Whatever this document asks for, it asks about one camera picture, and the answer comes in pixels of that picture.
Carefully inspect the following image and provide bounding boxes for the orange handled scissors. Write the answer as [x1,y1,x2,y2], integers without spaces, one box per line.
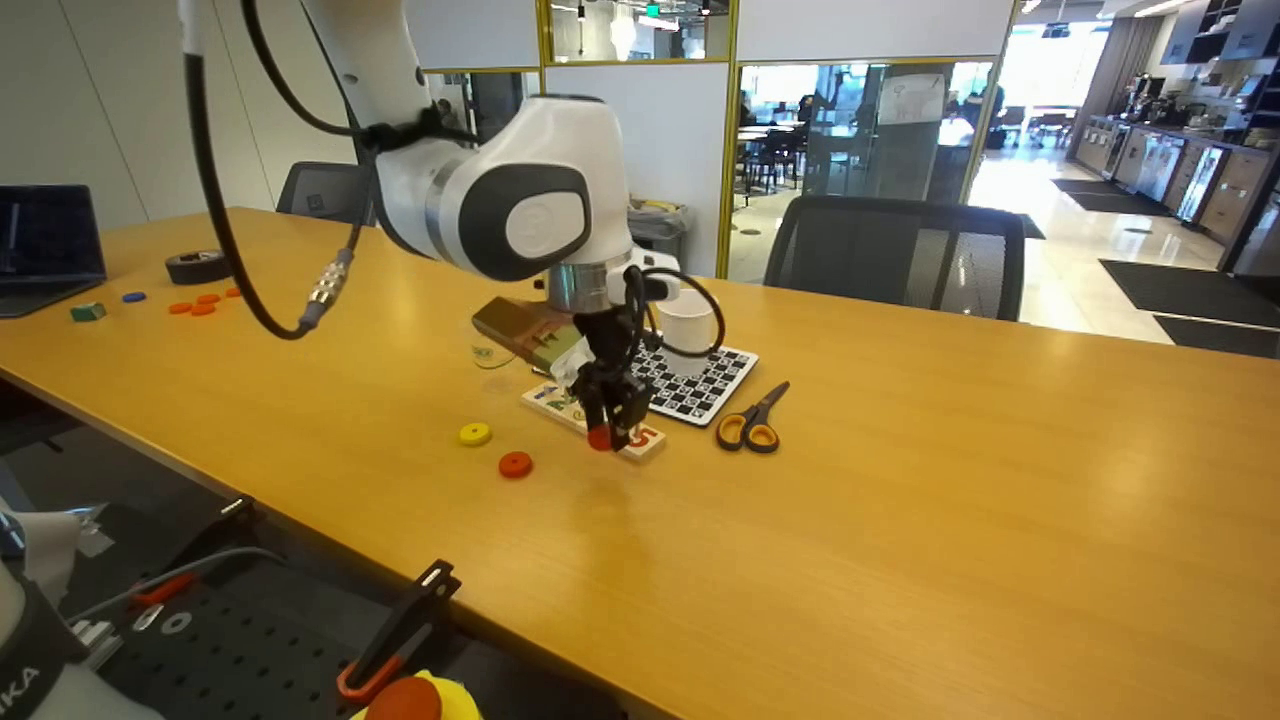
[713,374,795,457]

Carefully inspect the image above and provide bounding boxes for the black bracket bar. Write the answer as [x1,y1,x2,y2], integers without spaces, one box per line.
[166,494,261,570]

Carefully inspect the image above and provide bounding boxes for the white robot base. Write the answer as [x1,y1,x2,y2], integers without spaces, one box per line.
[0,556,174,720]

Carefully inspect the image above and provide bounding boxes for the small orange tool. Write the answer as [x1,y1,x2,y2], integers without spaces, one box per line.
[129,570,198,614]

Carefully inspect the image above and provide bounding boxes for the kitchen counter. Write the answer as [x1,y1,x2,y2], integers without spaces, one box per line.
[1066,110,1280,257]

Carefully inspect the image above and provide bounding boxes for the grey office chair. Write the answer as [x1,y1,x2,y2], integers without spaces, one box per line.
[272,161,379,226]

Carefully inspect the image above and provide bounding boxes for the black white checkerboard card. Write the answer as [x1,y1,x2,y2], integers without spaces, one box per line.
[626,336,759,433]

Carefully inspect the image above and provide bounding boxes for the white overhead panel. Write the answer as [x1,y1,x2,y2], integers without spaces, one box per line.
[738,0,1022,66]

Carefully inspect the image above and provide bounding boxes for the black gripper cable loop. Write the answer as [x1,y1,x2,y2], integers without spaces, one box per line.
[626,263,732,360]

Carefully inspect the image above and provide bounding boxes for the black floor mat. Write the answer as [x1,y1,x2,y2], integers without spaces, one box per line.
[1096,257,1280,330]
[1152,310,1280,360]
[1053,174,1177,219]

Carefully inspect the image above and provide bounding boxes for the black orange clamp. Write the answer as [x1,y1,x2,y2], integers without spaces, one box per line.
[333,556,463,708]

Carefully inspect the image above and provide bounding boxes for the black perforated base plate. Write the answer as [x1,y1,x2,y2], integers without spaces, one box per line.
[91,556,458,720]

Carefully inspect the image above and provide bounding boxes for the wooden number puzzle board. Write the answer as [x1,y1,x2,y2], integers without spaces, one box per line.
[522,378,668,465]

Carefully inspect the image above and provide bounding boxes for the yellow frame post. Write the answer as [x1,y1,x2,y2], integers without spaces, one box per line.
[713,0,745,285]

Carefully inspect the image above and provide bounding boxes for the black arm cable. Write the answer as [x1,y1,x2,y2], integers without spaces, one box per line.
[175,0,371,344]

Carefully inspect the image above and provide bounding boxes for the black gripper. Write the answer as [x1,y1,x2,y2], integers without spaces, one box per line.
[570,302,657,457]

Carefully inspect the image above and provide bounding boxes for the grey cable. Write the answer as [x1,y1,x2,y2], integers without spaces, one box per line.
[73,541,283,629]

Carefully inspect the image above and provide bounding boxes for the yellow orange toy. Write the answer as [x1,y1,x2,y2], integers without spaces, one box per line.
[352,666,488,720]

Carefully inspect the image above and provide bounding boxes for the black mesh office chair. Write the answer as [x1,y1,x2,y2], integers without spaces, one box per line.
[759,193,1034,323]

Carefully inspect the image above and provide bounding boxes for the white paper sign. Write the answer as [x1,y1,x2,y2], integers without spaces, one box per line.
[877,66,952,131]

